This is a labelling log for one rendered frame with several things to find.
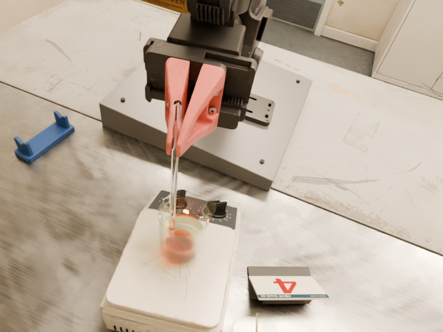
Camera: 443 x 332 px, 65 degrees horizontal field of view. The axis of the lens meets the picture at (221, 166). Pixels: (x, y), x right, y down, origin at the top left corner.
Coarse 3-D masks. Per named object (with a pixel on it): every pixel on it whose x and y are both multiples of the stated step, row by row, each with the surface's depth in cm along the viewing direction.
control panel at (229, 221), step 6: (162, 192) 51; (168, 192) 51; (156, 198) 48; (162, 198) 49; (150, 204) 46; (156, 204) 47; (228, 210) 50; (234, 210) 50; (228, 216) 48; (234, 216) 48; (210, 222) 45; (216, 222) 45; (222, 222) 46; (228, 222) 46; (234, 222) 47; (234, 228) 45
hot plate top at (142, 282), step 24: (144, 216) 41; (144, 240) 39; (216, 240) 41; (120, 264) 37; (144, 264) 37; (168, 264) 38; (192, 264) 38; (216, 264) 39; (120, 288) 35; (144, 288) 36; (168, 288) 36; (192, 288) 36; (216, 288) 37; (144, 312) 34; (168, 312) 34; (192, 312) 35; (216, 312) 35
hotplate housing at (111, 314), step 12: (156, 192) 52; (240, 216) 50; (228, 288) 39; (108, 312) 36; (120, 312) 36; (132, 312) 36; (108, 324) 38; (120, 324) 37; (132, 324) 36; (144, 324) 36; (156, 324) 36; (168, 324) 36; (180, 324) 36
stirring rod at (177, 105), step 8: (176, 104) 24; (176, 112) 25; (176, 120) 25; (176, 128) 26; (176, 136) 27; (176, 144) 27; (176, 160) 29; (176, 168) 29; (176, 176) 30; (176, 184) 31; (176, 192) 32; (176, 200) 33
